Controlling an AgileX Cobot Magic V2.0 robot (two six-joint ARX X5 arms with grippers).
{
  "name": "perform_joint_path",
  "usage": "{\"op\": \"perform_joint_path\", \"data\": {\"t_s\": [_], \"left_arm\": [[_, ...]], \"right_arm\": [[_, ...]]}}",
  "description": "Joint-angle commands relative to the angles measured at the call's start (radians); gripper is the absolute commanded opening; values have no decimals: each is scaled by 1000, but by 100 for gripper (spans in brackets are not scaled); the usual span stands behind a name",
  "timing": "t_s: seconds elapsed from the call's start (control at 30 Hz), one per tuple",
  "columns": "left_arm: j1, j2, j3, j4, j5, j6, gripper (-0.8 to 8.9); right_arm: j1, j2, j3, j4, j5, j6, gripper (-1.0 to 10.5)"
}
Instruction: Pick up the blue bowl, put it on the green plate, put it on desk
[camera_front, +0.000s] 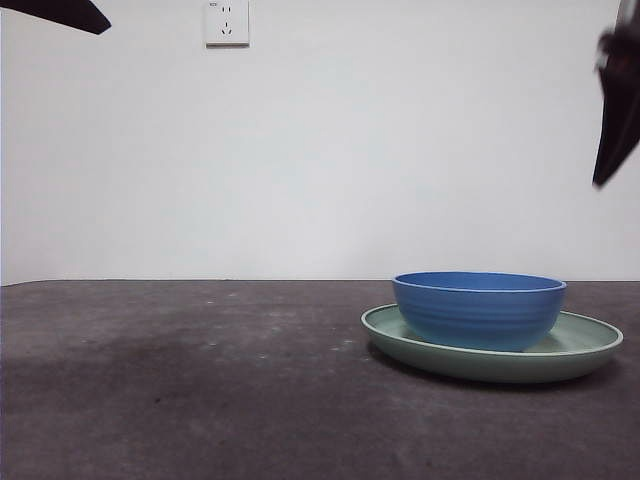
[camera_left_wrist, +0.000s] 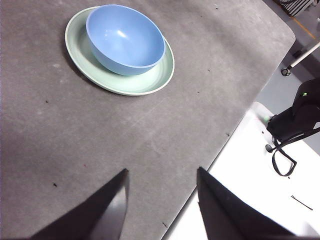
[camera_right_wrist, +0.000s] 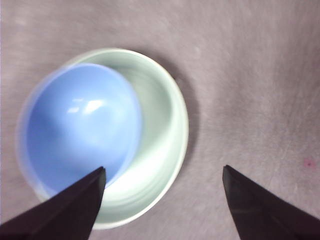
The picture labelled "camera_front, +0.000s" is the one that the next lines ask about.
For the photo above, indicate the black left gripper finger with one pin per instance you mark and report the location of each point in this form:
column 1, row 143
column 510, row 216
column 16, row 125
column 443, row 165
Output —
column 60, row 12

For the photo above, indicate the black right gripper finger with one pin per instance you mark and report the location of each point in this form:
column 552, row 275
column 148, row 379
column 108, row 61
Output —
column 617, row 130

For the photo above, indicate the blue ribbed bowl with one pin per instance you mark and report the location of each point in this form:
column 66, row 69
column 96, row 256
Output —
column 475, row 320

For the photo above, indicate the green round plate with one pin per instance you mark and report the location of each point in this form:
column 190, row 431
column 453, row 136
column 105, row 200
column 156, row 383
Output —
column 500, row 368

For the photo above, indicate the white wall socket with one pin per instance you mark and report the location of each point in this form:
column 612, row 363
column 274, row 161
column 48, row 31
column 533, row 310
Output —
column 227, row 25

